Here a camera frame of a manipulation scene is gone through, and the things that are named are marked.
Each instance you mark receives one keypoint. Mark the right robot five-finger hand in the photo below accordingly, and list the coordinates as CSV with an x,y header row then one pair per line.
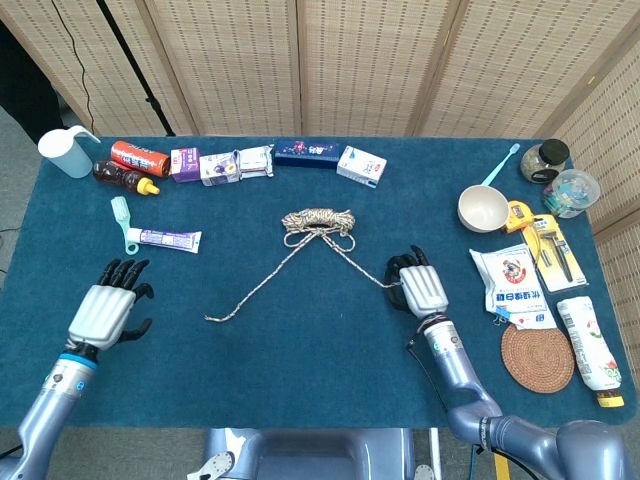
x,y
425,290

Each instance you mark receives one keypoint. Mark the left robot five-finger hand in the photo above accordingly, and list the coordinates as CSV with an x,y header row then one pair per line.
x,y
102,312

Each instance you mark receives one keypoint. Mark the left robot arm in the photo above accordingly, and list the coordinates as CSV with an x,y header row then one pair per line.
x,y
45,410

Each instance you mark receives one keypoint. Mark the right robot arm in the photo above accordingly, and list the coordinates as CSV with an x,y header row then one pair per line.
x,y
452,355

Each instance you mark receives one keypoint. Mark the small binder clip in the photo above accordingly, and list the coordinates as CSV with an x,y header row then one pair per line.
x,y
500,316

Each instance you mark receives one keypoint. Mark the white printed food bag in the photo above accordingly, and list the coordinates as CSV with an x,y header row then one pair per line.
x,y
505,275

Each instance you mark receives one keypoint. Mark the white purple toothpaste tube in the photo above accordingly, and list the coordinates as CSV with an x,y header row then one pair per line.
x,y
165,238

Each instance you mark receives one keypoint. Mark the beige bowl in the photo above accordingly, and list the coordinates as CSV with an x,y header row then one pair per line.
x,y
482,207

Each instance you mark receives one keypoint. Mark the mint green toothbrush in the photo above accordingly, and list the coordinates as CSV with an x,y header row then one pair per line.
x,y
121,210

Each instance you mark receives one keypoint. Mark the yellow tape measure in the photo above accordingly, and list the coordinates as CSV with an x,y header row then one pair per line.
x,y
520,215

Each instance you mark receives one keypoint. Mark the brown woven round coaster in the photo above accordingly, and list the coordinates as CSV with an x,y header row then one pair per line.
x,y
537,360

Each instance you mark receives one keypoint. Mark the razor in yellow blister pack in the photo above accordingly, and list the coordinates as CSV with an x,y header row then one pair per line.
x,y
550,240

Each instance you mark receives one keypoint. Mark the brown tea bottle yellow cap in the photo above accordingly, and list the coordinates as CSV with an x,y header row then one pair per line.
x,y
117,175

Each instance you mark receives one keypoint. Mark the white blue red box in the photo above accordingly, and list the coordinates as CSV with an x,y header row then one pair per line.
x,y
360,167

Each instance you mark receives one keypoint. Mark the blue table mat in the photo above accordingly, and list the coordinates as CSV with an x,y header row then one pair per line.
x,y
300,360

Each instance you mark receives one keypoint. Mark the light blue toothbrush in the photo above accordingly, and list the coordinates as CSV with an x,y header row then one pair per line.
x,y
500,167

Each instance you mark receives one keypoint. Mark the orange red can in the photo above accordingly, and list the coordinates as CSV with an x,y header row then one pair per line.
x,y
140,157

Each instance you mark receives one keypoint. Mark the white table leg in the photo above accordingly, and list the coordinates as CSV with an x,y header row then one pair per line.
x,y
434,450

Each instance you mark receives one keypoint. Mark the white plastic pitcher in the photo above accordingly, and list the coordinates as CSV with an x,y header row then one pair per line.
x,y
65,155

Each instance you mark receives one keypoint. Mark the purple milk carton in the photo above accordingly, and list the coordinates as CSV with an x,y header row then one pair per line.
x,y
186,165

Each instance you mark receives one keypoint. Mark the white drink bottle yellow cap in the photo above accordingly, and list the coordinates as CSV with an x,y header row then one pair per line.
x,y
587,345

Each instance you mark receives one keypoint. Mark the clear plastic jar of clips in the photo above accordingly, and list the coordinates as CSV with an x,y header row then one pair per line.
x,y
572,192

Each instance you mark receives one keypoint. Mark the glass jar black lid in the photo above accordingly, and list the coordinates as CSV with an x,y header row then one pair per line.
x,y
547,155

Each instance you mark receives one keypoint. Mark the dark blue long box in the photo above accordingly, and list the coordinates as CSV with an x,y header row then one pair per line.
x,y
305,152

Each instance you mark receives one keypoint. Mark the white purple drink carton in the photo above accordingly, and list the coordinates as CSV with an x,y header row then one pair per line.
x,y
218,170

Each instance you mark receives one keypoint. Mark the blue grey robot torso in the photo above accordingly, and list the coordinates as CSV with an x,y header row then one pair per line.
x,y
310,455

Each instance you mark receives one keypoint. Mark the clear wrapped packet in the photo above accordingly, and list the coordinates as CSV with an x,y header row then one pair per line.
x,y
255,162

